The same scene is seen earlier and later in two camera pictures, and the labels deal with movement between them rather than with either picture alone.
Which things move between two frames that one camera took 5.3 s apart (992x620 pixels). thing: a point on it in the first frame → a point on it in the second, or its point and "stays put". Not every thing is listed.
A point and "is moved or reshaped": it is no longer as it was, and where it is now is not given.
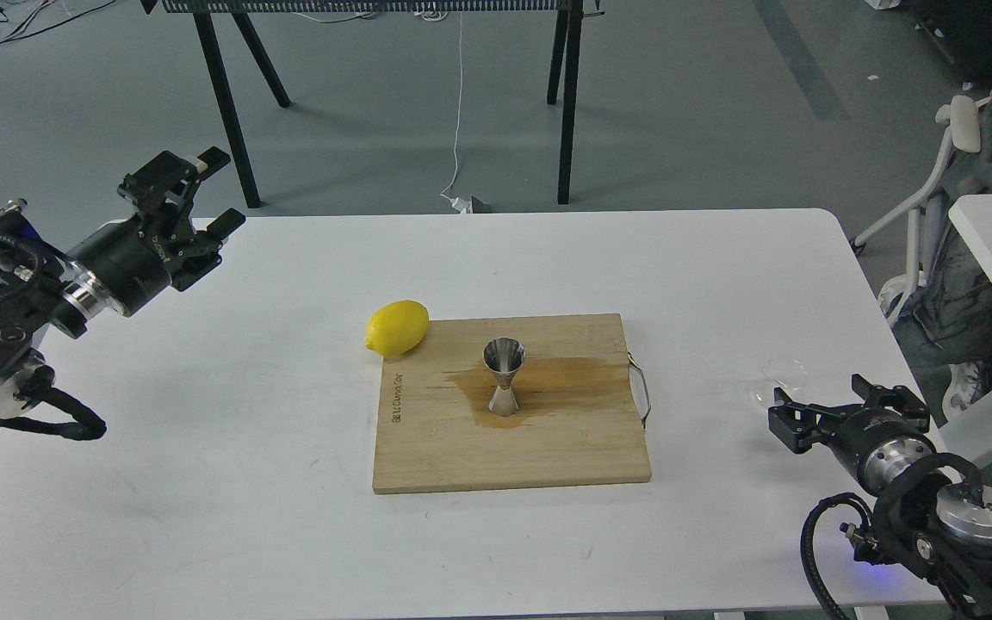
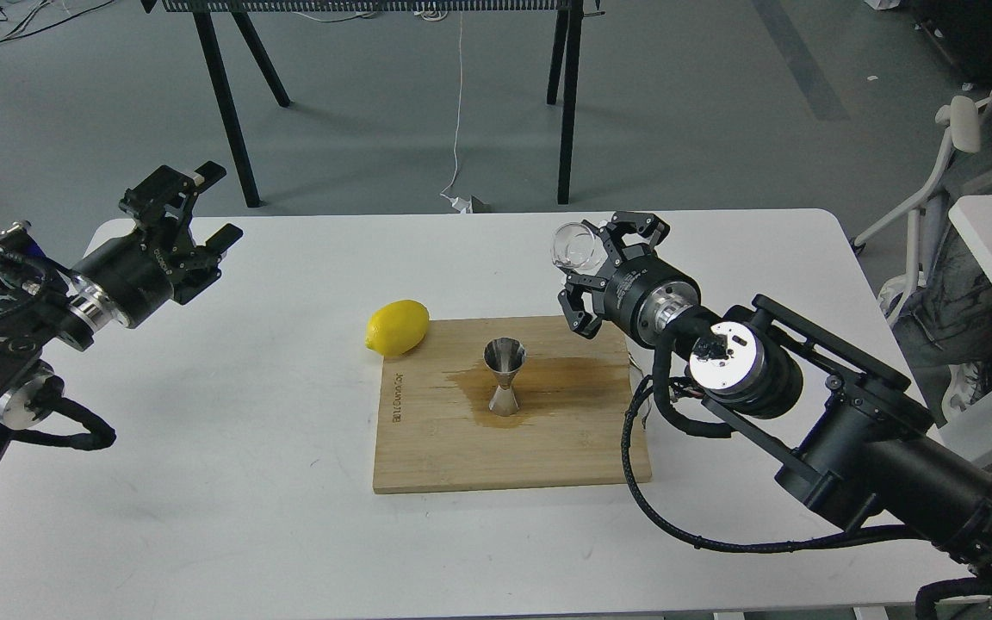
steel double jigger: x=504 y=356 stays put
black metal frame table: x=567 y=22 stays put
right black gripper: x=873 y=443 → x=641 y=293
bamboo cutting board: x=510 y=402 stays put
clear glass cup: x=783 y=372 is moved or reshaped
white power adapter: x=463 y=207 stays put
